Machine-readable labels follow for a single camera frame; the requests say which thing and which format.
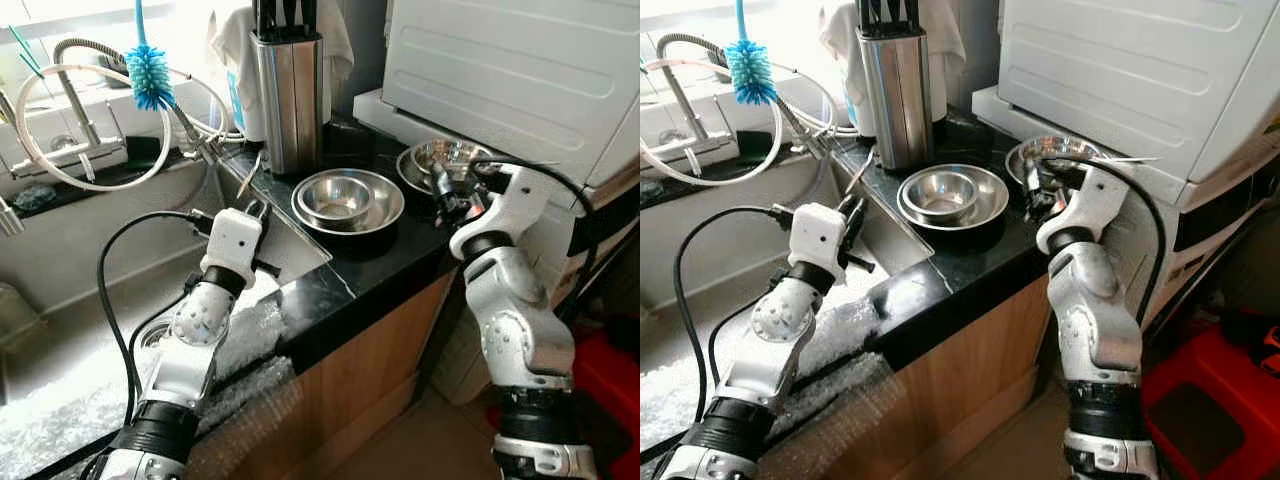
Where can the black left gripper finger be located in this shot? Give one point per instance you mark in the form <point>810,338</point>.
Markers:
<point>853,215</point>
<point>258,213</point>

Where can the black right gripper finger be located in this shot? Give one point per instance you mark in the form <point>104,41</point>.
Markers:
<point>440,185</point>
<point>1032,180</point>

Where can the small stainless steel bowl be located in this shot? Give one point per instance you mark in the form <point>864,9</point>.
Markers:
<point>940,192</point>
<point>335,198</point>

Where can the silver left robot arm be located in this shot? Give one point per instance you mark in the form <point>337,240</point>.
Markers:
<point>775,330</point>
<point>195,330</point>

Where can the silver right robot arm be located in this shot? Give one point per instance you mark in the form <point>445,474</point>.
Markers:
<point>515,330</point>
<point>1095,330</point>

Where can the large stainless steel bowl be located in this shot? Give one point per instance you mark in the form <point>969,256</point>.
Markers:
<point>450,152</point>
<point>1060,148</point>

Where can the thin metal utensil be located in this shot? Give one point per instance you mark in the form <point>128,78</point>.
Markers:
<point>858,175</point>
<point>250,178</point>

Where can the white cylinder with blue label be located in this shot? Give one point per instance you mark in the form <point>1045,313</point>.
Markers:
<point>860,112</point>
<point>245,115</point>

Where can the stainless steel knife block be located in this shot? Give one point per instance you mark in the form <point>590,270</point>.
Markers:
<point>897,100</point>
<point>290,100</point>

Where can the dark green scouring pad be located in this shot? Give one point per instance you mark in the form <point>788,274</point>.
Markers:
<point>745,145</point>
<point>147,150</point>

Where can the white ribbed countertop appliance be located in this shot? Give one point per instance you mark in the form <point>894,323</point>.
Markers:
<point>1110,60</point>
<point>500,60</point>

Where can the stainless steel sink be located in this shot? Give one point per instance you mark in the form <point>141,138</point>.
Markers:
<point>700,230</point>
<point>60,230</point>

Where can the white drawer unit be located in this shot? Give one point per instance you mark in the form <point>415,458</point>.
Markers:
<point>1200,270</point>

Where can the white hanging towel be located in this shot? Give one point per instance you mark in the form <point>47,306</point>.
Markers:
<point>225,45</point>
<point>838,40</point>

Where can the blue bottle brush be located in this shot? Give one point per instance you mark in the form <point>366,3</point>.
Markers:
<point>750,75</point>
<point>150,80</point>

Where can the dark mesh scrubber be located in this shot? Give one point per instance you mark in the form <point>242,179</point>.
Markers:
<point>650,195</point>
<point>37,198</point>

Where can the chrome sink faucet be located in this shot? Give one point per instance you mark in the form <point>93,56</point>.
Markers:
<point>80,115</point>
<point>688,115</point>

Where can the flexible spring neck faucet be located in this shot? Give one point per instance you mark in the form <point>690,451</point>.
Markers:
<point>10,220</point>

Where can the thin green stick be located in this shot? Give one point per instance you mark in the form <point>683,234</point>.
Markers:
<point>25,52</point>

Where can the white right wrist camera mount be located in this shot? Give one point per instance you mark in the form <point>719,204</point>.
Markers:
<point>1095,205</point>
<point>510,210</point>

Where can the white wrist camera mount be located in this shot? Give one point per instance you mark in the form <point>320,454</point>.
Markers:
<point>1095,205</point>
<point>232,240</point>
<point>815,240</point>
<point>510,210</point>

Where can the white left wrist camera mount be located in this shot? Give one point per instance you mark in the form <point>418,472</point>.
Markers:
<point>815,240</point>
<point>232,240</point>

